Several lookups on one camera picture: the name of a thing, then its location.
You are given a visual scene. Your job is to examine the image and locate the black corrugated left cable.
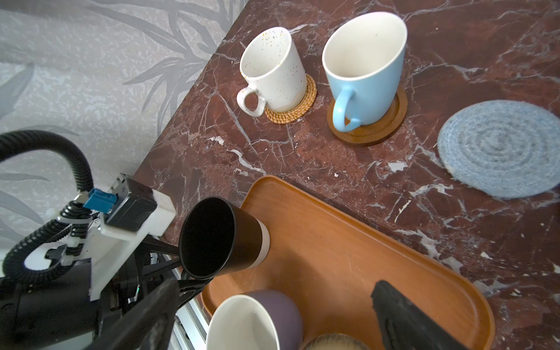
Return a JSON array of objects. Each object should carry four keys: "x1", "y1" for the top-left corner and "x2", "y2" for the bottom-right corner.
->
[{"x1": 0, "y1": 129, "x2": 95, "y2": 285}]

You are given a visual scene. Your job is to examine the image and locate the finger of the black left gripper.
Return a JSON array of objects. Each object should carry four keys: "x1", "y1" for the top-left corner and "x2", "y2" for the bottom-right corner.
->
[{"x1": 178, "y1": 274, "x2": 213, "y2": 309}]

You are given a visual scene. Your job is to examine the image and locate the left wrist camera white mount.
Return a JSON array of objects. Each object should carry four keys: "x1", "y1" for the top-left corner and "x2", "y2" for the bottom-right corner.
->
[{"x1": 76, "y1": 174, "x2": 176, "y2": 300}]

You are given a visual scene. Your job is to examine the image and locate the light blue mug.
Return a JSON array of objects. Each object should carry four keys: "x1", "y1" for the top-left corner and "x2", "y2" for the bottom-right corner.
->
[{"x1": 322, "y1": 12, "x2": 408, "y2": 133}]

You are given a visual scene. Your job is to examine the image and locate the white speckled mug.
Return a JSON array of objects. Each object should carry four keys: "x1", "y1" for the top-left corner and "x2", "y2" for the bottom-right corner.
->
[{"x1": 237, "y1": 27, "x2": 307, "y2": 118}]

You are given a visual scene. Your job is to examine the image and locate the beige yellow mug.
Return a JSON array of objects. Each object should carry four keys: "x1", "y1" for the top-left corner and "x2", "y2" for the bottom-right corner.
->
[{"x1": 303, "y1": 333, "x2": 370, "y2": 350}]

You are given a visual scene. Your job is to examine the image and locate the white mug purple handle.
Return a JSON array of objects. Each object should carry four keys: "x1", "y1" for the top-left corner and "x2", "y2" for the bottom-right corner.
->
[{"x1": 206, "y1": 290, "x2": 303, "y2": 349}]

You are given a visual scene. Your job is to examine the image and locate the woven rattan coaster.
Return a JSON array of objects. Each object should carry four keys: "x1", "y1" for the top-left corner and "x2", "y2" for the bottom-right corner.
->
[{"x1": 265, "y1": 74, "x2": 317, "y2": 125}]

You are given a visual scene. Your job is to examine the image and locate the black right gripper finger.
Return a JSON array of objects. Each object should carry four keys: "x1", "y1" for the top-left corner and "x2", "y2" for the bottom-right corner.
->
[{"x1": 371, "y1": 280, "x2": 466, "y2": 349}]

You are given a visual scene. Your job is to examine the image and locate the black mug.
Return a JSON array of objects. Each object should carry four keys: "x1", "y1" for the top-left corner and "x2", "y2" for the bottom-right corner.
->
[{"x1": 178, "y1": 197, "x2": 271, "y2": 280}]

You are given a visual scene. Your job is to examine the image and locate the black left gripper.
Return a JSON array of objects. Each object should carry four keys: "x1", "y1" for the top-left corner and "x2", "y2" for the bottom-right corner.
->
[{"x1": 1, "y1": 236, "x2": 181, "y2": 349}]

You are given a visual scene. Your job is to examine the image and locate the grey-blue woven coaster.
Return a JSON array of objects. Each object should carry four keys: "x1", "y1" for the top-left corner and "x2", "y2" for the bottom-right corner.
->
[{"x1": 437, "y1": 100, "x2": 559, "y2": 199}]

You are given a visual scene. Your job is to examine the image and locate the orange-brown serving tray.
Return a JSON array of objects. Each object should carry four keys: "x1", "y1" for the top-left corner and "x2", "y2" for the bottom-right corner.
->
[{"x1": 201, "y1": 176, "x2": 495, "y2": 349}]

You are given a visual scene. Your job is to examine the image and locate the dark wooden round coaster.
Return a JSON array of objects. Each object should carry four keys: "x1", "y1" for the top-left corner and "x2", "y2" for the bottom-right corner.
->
[{"x1": 328, "y1": 85, "x2": 408, "y2": 147}]

